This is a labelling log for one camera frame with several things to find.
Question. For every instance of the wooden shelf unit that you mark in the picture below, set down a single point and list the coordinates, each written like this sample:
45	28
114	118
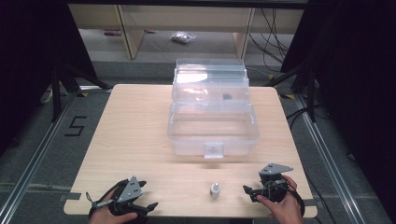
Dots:
186	18

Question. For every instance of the aluminium floor rail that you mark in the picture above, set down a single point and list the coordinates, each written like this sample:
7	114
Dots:
330	161
34	158

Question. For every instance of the clear plastic bag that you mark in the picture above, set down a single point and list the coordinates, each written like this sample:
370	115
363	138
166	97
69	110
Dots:
183	37

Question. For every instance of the person's left hand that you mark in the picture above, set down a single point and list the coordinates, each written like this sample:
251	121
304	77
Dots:
107	215

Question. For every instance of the small silver metal part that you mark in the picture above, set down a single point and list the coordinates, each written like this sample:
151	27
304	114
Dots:
214	190

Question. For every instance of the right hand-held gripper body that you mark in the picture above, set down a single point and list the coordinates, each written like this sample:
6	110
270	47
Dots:
274	182

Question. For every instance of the black metal stand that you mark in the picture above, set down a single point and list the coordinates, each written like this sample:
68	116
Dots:
57	93
306	84

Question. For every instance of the person's right hand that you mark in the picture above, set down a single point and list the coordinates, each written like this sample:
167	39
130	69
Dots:
285	208

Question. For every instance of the pink object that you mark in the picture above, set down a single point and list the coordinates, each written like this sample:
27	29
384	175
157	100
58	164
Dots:
112	32

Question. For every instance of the clear plastic storage box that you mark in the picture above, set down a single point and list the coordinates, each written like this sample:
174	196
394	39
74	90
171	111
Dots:
213	124

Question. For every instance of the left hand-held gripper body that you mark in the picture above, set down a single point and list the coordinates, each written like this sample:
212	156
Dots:
130	189

